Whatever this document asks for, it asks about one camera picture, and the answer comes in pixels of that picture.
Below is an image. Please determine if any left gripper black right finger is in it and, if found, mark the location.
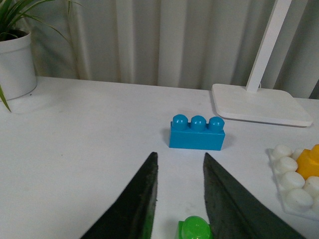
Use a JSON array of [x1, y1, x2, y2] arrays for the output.
[[203, 153, 303, 239]]

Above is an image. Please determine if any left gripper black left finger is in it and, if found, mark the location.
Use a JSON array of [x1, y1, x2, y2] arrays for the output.
[[82, 152, 158, 239]]

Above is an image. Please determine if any yellow two-stud block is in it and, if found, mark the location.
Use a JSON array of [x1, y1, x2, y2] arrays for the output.
[[296, 144, 319, 180]]

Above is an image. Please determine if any green block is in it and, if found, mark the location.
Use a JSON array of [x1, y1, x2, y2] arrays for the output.
[[174, 216, 213, 239]]

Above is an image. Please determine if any blue three-stud block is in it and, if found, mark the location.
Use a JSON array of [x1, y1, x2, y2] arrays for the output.
[[169, 114, 225, 151]]

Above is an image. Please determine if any white desk lamp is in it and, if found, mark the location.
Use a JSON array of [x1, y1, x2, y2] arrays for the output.
[[212, 0, 313, 127]]

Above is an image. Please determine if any grey-white curtain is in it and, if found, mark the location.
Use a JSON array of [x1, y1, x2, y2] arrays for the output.
[[0, 0, 319, 99]]

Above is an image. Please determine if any white plant pot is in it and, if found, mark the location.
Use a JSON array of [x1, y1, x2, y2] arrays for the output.
[[0, 30, 37, 100]]

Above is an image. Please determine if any green leafy plant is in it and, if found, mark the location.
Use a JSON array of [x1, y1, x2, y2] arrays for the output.
[[0, 0, 85, 113]]

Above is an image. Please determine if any white studded base plate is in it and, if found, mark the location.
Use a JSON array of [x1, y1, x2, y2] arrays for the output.
[[267, 144, 319, 221]]

